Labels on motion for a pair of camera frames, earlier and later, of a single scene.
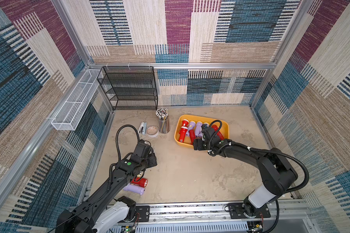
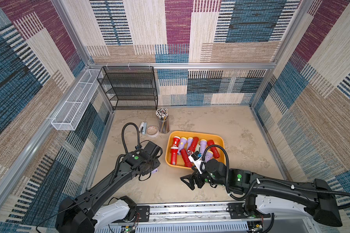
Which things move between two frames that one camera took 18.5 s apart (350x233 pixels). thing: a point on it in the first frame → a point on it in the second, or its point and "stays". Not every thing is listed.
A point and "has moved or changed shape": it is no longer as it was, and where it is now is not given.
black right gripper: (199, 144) → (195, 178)
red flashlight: (183, 131) → (173, 155)
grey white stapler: (142, 129) stays
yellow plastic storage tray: (186, 142) → (221, 153)
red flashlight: (192, 135) → (185, 154)
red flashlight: (219, 134) has moved or changed shape
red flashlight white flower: (184, 127) → (176, 141)
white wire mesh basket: (68, 117) stays
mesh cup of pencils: (163, 115) stays
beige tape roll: (152, 131) stays
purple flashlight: (198, 129) → (209, 155)
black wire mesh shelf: (130, 88) stays
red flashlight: (141, 182) has moved or changed shape
